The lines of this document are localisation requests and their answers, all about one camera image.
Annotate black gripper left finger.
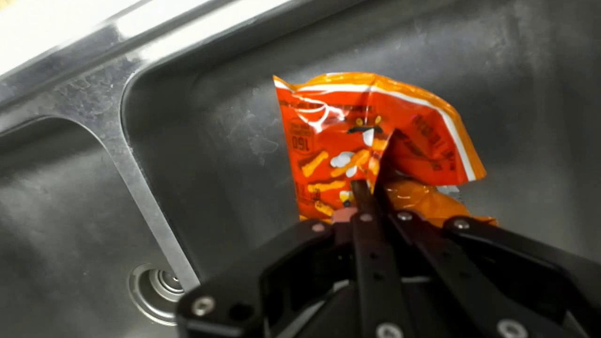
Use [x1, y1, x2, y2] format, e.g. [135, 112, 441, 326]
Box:
[174, 178, 411, 338]

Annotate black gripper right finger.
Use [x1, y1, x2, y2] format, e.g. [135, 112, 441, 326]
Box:
[377, 183, 601, 338]

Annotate orange snack packet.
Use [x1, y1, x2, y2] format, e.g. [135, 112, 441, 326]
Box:
[272, 71, 499, 228]

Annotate stainless steel double sink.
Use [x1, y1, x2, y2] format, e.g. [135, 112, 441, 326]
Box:
[0, 0, 601, 338]

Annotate round sink drain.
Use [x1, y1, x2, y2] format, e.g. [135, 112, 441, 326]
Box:
[127, 262, 189, 326]

